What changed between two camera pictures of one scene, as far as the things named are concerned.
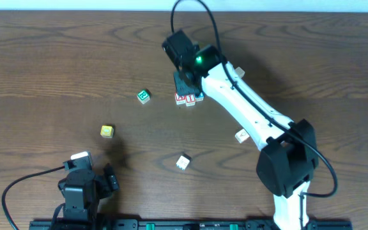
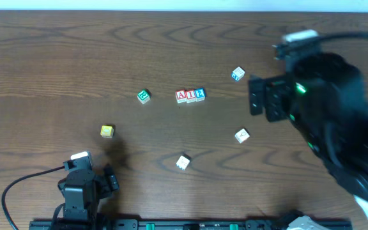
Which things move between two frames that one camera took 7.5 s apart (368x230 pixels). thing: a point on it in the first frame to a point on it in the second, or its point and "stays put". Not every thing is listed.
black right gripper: [184, 83] to [274, 99]
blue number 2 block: [199, 96] stays put
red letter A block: [180, 99] stays put
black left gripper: [110, 178] stays put
